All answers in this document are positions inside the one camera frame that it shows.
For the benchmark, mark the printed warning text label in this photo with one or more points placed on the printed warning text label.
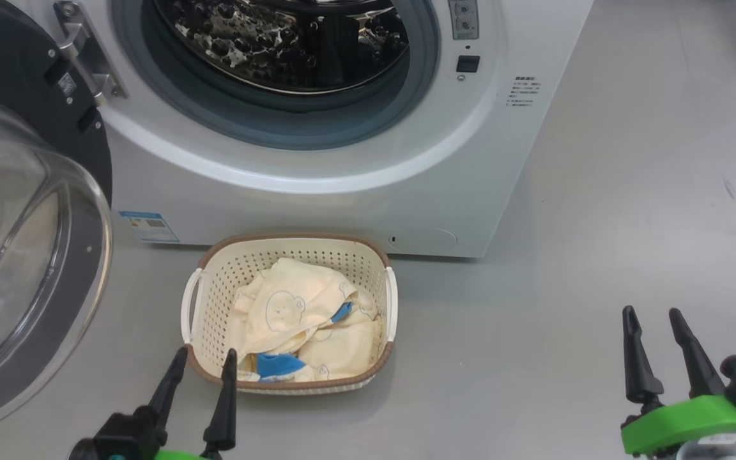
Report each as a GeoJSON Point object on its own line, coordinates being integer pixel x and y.
{"type": "Point", "coordinates": [522, 91]}

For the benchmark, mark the small black square button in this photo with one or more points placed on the small black square button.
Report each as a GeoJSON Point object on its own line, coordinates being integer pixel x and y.
{"type": "Point", "coordinates": [468, 64]}

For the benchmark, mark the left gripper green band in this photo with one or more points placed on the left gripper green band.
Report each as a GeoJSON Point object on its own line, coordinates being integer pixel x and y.
{"type": "Point", "coordinates": [179, 455]}

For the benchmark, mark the stainless steel washer drum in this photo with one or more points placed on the stainless steel washer drum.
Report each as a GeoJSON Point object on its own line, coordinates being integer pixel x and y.
{"type": "Point", "coordinates": [291, 45]}

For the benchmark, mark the cream perforated basket brown rim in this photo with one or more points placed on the cream perforated basket brown rim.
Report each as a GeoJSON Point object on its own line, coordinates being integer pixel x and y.
{"type": "Point", "coordinates": [214, 281]}

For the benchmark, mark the grey rubber door gasket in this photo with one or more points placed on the grey rubber door gasket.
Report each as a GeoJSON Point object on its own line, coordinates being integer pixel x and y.
{"type": "Point", "coordinates": [278, 124]}

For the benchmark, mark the black round glass washer door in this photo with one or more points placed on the black round glass washer door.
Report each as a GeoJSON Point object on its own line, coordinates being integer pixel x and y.
{"type": "Point", "coordinates": [23, 255]}

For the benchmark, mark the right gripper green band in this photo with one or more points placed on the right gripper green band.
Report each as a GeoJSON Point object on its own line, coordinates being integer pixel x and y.
{"type": "Point", "coordinates": [694, 425]}

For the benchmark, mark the cream bear-print garment blue cuffs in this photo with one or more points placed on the cream bear-print garment blue cuffs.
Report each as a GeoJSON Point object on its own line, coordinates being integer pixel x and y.
{"type": "Point", "coordinates": [291, 306]}

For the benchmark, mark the blue energy label sticker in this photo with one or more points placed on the blue energy label sticker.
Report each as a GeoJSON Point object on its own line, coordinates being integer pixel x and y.
{"type": "Point", "coordinates": [149, 227]}

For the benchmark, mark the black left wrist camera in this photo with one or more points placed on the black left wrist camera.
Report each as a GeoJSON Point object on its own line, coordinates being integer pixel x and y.
{"type": "Point", "coordinates": [122, 437]}

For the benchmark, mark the white front-load washing machine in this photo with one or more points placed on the white front-load washing machine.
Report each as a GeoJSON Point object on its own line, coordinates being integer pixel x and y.
{"type": "Point", "coordinates": [342, 211]}

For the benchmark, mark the silver washer door hinge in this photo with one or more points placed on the silver washer door hinge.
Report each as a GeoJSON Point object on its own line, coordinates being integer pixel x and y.
{"type": "Point", "coordinates": [87, 57]}

